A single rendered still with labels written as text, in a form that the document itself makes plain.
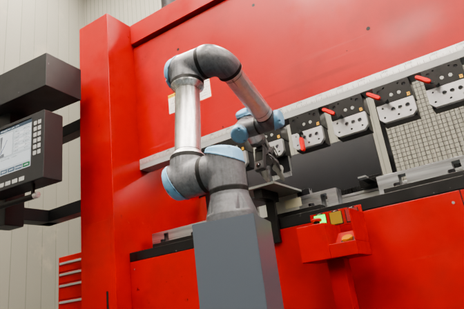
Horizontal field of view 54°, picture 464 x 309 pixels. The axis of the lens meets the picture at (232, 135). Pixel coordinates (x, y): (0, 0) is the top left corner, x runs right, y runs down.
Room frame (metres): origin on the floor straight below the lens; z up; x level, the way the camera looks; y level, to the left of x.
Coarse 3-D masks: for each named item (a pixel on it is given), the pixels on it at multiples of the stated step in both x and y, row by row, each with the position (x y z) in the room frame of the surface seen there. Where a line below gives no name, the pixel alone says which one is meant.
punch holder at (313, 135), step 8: (304, 112) 1.93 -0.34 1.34; (312, 112) 1.91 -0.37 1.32; (320, 112) 1.92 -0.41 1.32; (296, 120) 1.96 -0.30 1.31; (304, 120) 1.94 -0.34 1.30; (312, 120) 1.92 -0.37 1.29; (320, 120) 1.90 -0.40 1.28; (296, 128) 1.96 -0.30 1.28; (304, 128) 1.94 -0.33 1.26; (312, 128) 1.92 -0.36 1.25; (320, 128) 1.90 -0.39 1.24; (296, 136) 1.97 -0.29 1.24; (304, 136) 1.95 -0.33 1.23; (312, 136) 1.92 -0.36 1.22; (320, 136) 1.90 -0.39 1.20; (328, 136) 1.96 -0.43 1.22; (296, 144) 1.96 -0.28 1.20; (304, 144) 1.94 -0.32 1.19; (312, 144) 1.93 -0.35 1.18; (320, 144) 1.93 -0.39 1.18; (328, 144) 1.95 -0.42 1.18; (304, 152) 2.02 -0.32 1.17
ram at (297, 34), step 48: (240, 0) 2.05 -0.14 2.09; (288, 0) 1.92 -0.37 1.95; (336, 0) 1.80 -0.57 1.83; (384, 0) 1.70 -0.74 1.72; (432, 0) 1.61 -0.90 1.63; (144, 48) 2.42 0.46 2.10; (192, 48) 2.23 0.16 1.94; (240, 48) 2.08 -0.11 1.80; (288, 48) 1.94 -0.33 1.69; (336, 48) 1.83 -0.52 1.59; (384, 48) 1.73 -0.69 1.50; (432, 48) 1.63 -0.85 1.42; (144, 96) 2.43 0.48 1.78; (288, 96) 1.97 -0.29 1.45; (336, 96) 1.85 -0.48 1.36; (144, 144) 2.44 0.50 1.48
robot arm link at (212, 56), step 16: (208, 48) 1.34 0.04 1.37; (224, 48) 1.37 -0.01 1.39; (208, 64) 1.35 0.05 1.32; (224, 64) 1.36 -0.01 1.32; (240, 64) 1.41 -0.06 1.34; (224, 80) 1.42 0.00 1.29; (240, 80) 1.45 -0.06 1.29; (240, 96) 1.51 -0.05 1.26; (256, 96) 1.54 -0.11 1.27; (256, 112) 1.60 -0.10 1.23; (272, 112) 1.64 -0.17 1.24; (256, 128) 1.70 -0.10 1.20; (272, 128) 1.69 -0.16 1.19
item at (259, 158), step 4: (256, 148) 1.89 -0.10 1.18; (260, 148) 1.87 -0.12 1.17; (264, 148) 1.88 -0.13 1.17; (256, 152) 1.88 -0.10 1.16; (260, 152) 1.87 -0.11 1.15; (264, 152) 1.87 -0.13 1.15; (256, 156) 1.87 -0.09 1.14; (260, 156) 1.86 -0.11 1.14; (264, 156) 1.86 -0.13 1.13; (256, 160) 1.87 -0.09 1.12; (260, 160) 1.85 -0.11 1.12; (264, 160) 1.86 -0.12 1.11; (256, 164) 1.86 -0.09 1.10; (260, 164) 1.85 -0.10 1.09; (264, 164) 1.85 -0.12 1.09; (256, 168) 1.86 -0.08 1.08; (260, 168) 1.84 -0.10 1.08; (264, 168) 1.85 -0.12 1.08
